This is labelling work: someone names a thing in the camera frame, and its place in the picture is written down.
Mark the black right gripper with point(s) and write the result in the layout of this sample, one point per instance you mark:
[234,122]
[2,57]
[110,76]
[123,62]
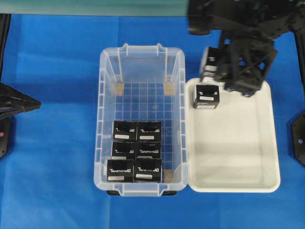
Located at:
[244,62]

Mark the black and white box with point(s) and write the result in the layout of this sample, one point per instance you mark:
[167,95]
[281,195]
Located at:
[208,67]

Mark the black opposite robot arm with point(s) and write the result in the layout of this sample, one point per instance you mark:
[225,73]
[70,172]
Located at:
[248,31]

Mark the clear plastic storage case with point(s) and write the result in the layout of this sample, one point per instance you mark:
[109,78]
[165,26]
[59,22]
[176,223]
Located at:
[142,84]

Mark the black small box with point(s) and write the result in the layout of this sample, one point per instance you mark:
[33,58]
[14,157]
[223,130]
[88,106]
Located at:
[148,170]

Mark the white plastic tray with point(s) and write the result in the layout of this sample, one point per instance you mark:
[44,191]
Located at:
[232,148]

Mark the blue table cloth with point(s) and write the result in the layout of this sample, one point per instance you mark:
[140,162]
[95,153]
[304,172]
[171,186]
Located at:
[46,179]

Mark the black right robot base plate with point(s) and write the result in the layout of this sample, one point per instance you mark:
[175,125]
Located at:
[296,137]

